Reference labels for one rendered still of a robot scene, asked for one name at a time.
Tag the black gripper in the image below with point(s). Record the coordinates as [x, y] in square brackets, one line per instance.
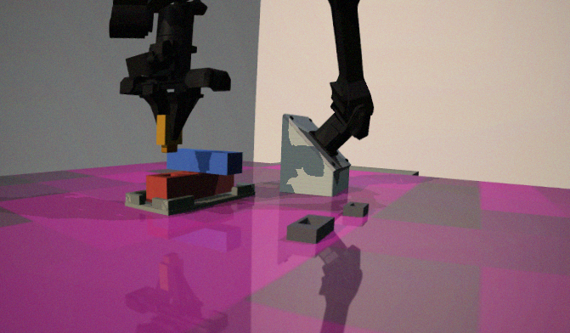
[187, 85]

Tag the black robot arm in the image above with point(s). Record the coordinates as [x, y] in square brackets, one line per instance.
[352, 102]

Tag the orange rectangular block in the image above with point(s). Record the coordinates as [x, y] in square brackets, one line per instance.
[163, 135]

